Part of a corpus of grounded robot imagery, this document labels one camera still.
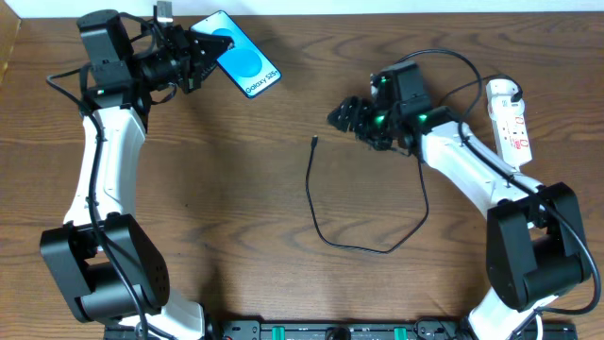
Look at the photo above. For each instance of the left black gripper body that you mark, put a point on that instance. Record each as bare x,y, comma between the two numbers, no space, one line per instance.
192,58

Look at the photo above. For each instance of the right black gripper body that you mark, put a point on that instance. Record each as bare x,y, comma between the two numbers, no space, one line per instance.
360,121

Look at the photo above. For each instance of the blue screen Galaxy smartphone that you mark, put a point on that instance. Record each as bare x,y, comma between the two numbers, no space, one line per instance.
245,64

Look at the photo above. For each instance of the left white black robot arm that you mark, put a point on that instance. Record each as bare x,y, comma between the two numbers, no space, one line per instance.
105,266

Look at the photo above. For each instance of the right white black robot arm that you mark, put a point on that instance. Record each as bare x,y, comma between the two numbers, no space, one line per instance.
536,250

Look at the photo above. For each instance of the white charger plug adapter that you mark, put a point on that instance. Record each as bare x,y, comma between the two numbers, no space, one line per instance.
504,99

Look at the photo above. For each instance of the white power strip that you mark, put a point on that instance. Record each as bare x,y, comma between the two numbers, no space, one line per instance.
511,139

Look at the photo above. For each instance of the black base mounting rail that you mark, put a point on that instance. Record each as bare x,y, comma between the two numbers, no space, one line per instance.
425,328

